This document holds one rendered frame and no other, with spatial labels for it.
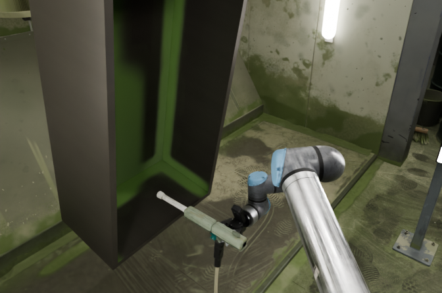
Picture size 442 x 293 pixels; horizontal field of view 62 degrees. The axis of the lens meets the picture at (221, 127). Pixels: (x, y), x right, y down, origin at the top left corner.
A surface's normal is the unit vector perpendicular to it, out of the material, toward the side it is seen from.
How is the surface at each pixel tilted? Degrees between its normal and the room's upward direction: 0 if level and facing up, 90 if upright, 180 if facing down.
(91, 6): 90
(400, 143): 90
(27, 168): 57
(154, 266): 0
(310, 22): 90
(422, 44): 90
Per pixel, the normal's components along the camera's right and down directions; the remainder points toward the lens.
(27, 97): 0.64, -0.23
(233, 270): -0.01, -0.88
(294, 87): -0.65, 0.36
